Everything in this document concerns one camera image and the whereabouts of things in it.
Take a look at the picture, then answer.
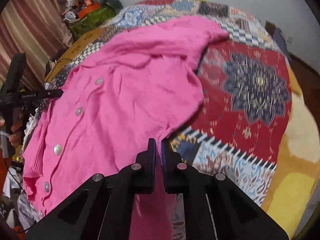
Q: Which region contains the patchwork patterned bedspread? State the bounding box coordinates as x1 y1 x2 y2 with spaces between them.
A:
19 0 293 240

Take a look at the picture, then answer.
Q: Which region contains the wooden board with flower cutouts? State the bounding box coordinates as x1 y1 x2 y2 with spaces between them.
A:
44 28 105 83

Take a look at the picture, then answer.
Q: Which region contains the person's left hand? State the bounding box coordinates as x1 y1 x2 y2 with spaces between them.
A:
8 109 24 148

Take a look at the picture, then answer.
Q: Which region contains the green patterned storage bag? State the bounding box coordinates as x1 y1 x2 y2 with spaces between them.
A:
69 6 116 41

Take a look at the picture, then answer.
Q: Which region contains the pink knit cardigan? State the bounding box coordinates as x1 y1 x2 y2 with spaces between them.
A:
22 15 230 240

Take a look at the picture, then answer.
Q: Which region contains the orange box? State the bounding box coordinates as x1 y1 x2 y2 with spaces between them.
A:
77 0 100 18

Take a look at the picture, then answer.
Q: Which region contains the yellow orange blanket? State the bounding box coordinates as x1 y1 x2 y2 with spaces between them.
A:
261 68 319 238

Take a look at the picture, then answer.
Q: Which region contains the orange left sleeve forearm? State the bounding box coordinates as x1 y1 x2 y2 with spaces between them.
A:
0 151 12 195

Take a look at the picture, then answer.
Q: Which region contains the brown wooden door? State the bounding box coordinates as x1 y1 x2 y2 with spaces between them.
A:
290 54 320 125

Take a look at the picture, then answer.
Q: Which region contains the striped pink curtain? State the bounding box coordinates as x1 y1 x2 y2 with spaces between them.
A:
1 0 73 90

